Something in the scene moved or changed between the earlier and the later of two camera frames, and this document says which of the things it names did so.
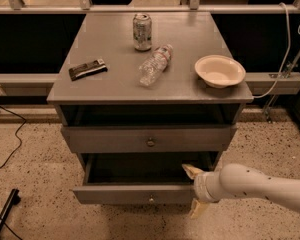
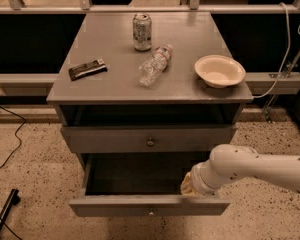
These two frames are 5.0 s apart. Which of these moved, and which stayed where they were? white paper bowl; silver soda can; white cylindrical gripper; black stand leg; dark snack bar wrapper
Moved: white cylindrical gripper
Stayed: silver soda can; white paper bowl; black stand leg; dark snack bar wrapper
